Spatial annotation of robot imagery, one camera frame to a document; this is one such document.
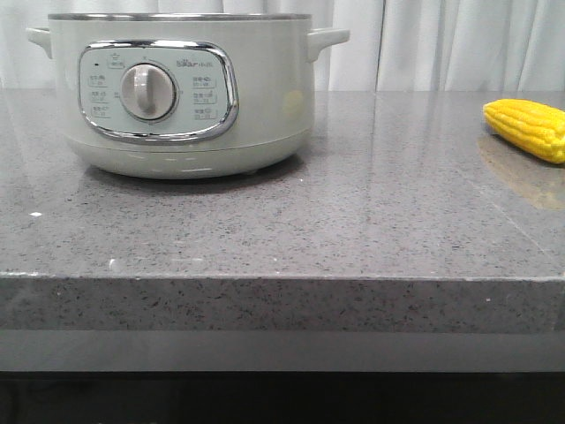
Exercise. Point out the pale green electric pot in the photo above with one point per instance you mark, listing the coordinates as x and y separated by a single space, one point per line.
184 95

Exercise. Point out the yellow corn cob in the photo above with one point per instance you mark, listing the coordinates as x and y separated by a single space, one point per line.
536 128

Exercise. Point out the white curtain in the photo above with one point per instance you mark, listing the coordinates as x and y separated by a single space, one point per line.
393 46

